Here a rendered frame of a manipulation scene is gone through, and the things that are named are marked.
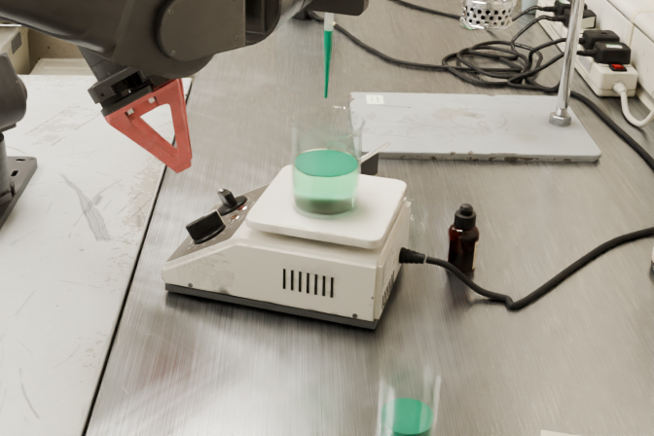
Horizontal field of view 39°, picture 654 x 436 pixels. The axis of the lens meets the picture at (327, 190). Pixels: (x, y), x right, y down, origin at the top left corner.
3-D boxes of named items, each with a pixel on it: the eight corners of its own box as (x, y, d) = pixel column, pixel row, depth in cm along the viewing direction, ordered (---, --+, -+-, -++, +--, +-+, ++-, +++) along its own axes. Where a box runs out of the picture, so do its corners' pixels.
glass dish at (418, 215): (420, 215, 98) (422, 197, 97) (430, 240, 93) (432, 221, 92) (370, 215, 98) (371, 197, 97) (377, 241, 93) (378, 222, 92)
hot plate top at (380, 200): (241, 226, 78) (241, 216, 78) (287, 168, 89) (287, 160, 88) (379, 249, 76) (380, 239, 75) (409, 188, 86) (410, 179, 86)
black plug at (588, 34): (573, 51, 137) (575, 37, 136) (565, 42, 141) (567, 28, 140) (619, 52, 137) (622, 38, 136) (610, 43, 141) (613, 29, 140)
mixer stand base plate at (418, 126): (355, 158, 110) (355, 150, 110) (347, 97, 128) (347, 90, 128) (603, 162, 111) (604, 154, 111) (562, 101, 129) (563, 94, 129)
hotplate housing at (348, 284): (160, 294, 83) (155, 216, 79) (214, 227, 94) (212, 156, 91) (402, 341, 78) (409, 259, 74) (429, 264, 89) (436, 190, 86)
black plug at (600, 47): (584, 63, 132) (586, 49, 131) (575, 54, 136) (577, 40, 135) (632, 64, 132) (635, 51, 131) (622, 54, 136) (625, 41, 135)
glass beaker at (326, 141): (276, 199, 82) (277, 109, 78) (342, 187, 85) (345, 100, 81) (308, 235, 76) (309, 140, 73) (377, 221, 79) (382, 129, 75)
